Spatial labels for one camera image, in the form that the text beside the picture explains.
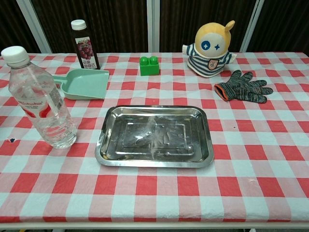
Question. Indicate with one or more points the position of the dark brown partition panel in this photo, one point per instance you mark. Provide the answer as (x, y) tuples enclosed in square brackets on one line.
[(183, 17), (12, 21), (285, 24), (108, 21)]

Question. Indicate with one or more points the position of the grey knitted work glove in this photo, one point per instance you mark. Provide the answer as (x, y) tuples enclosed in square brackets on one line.
[(239, 90)]

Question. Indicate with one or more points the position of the mint green plastic scoop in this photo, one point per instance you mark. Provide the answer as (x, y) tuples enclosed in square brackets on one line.
[(87, 83)]

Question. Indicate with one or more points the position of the stainless steel tray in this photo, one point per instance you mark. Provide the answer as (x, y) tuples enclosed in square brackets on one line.
[(154, 135)]

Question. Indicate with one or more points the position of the yellow plush toy striped shirt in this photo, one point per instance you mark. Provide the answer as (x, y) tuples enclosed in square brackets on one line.
[(210, 60)]

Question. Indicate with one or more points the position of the clear plastic water bottle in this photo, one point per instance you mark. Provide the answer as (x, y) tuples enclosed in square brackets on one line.
[(48, 113)]

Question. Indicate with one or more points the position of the red white checkered tablecloth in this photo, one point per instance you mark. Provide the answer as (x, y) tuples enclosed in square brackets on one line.
[(169, 193)]

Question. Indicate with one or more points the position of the dark red juice bottle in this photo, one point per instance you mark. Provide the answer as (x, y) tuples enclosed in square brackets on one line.
[(85, 48)]

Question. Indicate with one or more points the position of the green toy building block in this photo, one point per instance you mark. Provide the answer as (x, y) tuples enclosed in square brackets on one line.
[(149, 67)]

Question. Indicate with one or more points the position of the grey metal partition post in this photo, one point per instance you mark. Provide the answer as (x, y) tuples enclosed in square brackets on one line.
[(33, 21), (153, 24), (252, 24)]

